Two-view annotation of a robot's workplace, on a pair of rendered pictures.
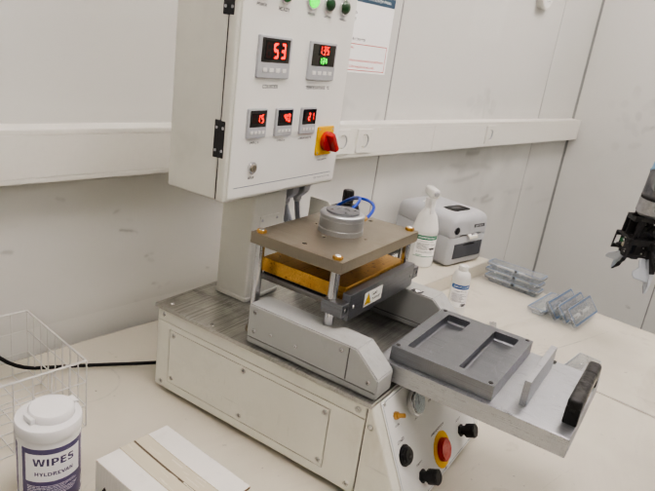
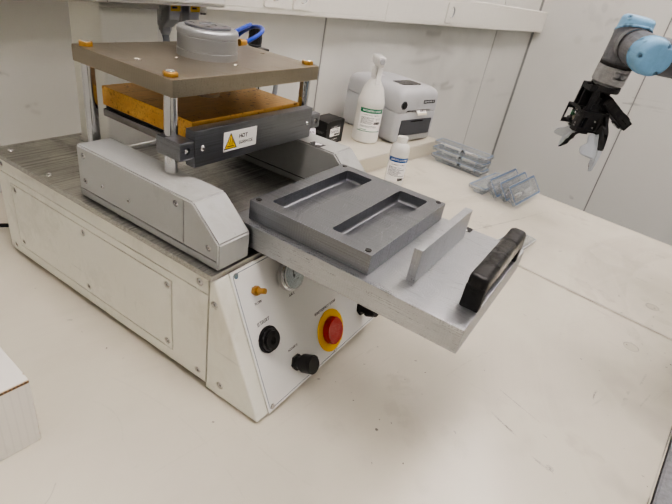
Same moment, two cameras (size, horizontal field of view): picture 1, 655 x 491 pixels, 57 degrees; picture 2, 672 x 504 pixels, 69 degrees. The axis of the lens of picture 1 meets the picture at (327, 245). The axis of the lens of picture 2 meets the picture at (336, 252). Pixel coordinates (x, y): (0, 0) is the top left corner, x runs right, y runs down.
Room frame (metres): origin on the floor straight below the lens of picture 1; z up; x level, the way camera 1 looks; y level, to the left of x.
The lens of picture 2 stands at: (0.33, -0.21, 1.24)
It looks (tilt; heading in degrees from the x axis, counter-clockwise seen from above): 30 degrees down; 357
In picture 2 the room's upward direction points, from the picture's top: 10 degrees clockwise
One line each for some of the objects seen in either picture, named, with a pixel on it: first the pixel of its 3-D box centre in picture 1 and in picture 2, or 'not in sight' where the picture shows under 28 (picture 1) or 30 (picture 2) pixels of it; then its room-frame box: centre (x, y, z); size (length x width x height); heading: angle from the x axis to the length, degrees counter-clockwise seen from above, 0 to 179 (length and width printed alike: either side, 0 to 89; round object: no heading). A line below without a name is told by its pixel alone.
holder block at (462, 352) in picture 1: (464, 349); (352, 210); (0.89, -0.24, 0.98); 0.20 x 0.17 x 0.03; 149
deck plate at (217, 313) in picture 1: (311, 318); (188, 174); (1.04, 0.01, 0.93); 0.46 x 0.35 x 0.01; 59
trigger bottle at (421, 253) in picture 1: (426, 226); (371, 99); (1.82, -0.29, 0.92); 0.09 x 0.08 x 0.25; 11
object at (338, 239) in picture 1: (329, 238); (201, 69); (1.06, 0.00, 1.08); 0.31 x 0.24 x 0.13; 149
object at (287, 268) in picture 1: (339, 253); (211, 88); (1.03, -0.02, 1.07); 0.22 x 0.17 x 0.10; 149
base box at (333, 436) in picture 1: (327, 365); (214, 232); (1.03, -0.03, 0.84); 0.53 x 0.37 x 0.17; 59
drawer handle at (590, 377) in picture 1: (583, 391); (496, 265); (0.79, -0.40, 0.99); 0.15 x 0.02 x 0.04; 149
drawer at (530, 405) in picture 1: (490, 366); (383, 232); (0.86, -0.28, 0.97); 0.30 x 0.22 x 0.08; 59
